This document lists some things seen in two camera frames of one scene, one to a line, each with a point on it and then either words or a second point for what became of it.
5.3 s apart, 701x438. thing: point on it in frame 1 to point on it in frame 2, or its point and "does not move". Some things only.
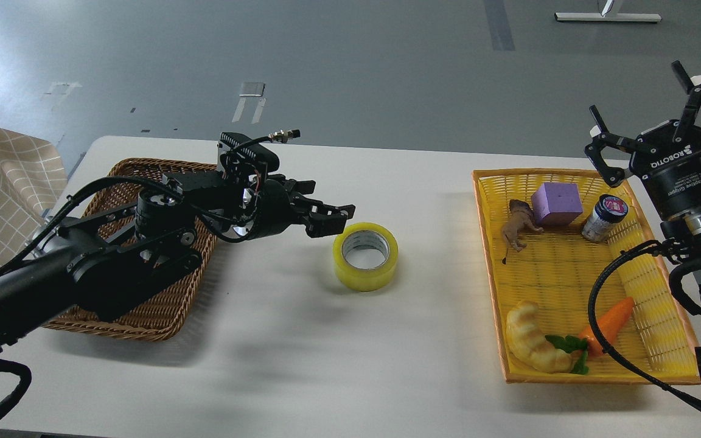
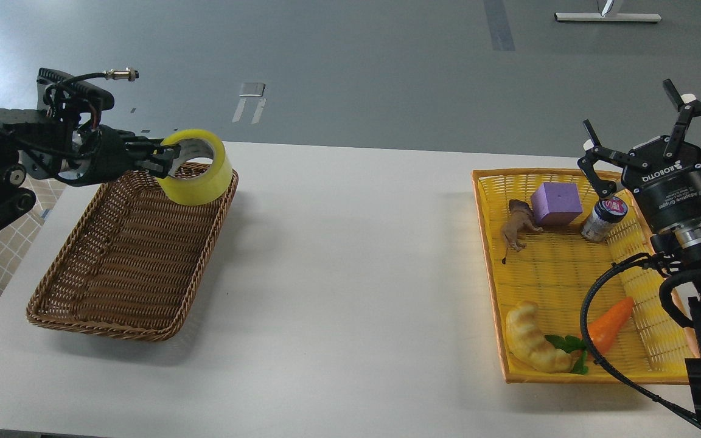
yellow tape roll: (372, 280) to (212, 188)
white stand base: (576, 16) does not move
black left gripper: (277, 207) to (103, 146)
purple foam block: (556, 204) does not move
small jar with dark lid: (608, 210) does not move
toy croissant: (528, 345) does not move
